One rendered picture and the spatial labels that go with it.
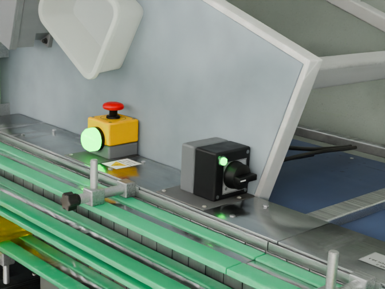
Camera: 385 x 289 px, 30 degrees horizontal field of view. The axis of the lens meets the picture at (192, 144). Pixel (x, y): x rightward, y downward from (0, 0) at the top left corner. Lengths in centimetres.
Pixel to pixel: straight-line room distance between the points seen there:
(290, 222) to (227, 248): 11
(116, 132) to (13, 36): 34
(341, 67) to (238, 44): 19
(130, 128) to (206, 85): 20
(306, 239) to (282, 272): 8
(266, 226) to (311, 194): 24
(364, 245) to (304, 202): 24
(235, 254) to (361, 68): 45
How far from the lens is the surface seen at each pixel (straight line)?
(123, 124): 134
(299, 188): 129
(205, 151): 112
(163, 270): 112
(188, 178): 116
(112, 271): 115
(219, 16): 119
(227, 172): 112
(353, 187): 133
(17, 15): 152
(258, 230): 102
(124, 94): 140
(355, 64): 127
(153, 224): 108
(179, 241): 102
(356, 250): 99
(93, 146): 133
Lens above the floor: 160
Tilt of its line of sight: 42 degrees down
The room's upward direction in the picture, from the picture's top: 101 degrees counter-clockwise
